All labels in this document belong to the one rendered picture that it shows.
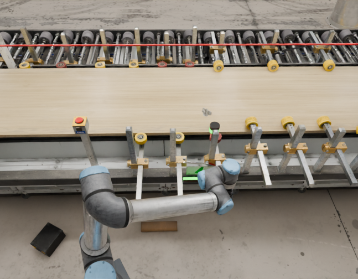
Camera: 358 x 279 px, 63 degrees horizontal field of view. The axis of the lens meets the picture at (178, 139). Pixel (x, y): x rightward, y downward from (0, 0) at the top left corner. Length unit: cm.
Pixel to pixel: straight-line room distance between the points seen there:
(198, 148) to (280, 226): 107
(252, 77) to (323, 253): 154
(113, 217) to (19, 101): 155
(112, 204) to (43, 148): 127
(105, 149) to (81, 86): 56
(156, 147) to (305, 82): 130
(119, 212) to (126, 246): 147
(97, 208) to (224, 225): 169
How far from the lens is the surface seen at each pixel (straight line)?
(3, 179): 230
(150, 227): 253
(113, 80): 242
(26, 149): 236
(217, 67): 247
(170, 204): 122
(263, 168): 181
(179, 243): 255
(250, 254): 260
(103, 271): 162
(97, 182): 116
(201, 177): 144
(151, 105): 217
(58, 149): 227
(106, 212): 111
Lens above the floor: 239
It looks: 50 degrees down
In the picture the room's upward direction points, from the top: 1 degrees clockwise
